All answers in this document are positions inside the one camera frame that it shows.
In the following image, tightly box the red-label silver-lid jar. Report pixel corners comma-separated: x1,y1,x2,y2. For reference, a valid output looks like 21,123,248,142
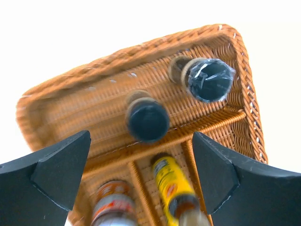
91,180,138,226

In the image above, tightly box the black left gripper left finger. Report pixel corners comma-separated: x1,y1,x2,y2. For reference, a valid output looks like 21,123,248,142
0,130,91,226

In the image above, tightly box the woven wicker divided tray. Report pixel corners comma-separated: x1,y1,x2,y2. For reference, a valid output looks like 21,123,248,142
16,24,268,226

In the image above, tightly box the yellow-label brown glass bottle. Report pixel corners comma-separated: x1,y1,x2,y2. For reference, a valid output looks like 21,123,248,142
150,153,210,226

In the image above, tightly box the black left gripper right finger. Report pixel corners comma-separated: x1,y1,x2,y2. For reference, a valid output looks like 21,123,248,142
192,132,301,226

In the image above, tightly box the small black-cap spice jar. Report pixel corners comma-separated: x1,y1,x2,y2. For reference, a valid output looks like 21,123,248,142
168,56,236,103
126,90,170,143

